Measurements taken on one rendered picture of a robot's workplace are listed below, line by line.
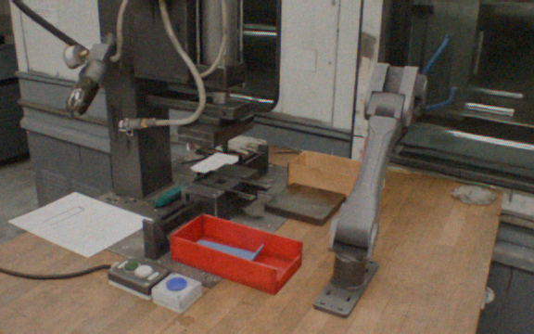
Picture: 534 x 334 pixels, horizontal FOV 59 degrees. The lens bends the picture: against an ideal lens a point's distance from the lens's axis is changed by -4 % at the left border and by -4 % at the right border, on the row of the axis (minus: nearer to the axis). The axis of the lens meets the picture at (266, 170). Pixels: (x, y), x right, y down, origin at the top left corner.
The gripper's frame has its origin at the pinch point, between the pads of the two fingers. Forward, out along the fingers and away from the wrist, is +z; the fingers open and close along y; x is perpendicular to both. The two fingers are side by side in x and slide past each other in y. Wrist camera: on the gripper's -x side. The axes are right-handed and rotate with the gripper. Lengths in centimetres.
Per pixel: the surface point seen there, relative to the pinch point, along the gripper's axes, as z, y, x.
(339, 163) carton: 8.9, 5.6, -5.4
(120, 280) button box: 21, 16, 68
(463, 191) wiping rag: -7.5, -25.7, -11.9
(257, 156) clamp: 18.3, 24.0, 7.4
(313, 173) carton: 10.7, 8.2, 6.1
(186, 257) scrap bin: 18, 12, 55
